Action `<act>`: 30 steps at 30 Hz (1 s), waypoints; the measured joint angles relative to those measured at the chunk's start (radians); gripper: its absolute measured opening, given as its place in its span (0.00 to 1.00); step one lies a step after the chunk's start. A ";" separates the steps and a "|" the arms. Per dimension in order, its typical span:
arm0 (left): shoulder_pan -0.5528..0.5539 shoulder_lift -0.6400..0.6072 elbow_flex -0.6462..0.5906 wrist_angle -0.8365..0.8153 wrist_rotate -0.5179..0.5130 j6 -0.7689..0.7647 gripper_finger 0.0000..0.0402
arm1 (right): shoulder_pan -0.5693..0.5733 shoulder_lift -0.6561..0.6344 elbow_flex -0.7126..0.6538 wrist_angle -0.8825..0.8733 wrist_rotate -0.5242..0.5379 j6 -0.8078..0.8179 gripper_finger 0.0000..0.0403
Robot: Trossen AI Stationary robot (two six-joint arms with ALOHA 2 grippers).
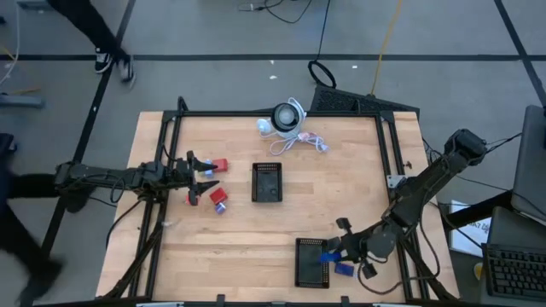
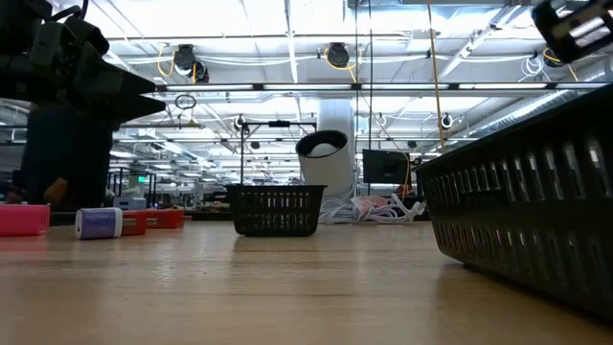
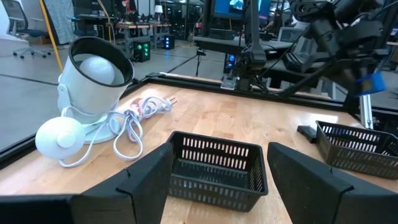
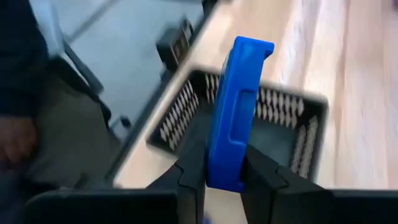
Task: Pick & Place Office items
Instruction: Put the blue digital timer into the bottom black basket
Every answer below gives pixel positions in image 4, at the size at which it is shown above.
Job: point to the blue plastic stapler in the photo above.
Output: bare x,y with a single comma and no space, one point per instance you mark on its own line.
233,124

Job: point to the person's hand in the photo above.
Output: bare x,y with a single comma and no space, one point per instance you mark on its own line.
15,140

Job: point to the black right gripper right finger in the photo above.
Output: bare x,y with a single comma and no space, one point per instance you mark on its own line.
267,186

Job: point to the black table-level camera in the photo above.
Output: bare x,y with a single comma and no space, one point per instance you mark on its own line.
174,45

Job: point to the person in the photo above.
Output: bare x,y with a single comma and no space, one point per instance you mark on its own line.
62,130

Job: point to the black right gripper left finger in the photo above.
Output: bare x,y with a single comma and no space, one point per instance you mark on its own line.
189,174

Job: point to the black slotted plastic basket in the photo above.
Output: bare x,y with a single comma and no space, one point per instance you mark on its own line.
280,130

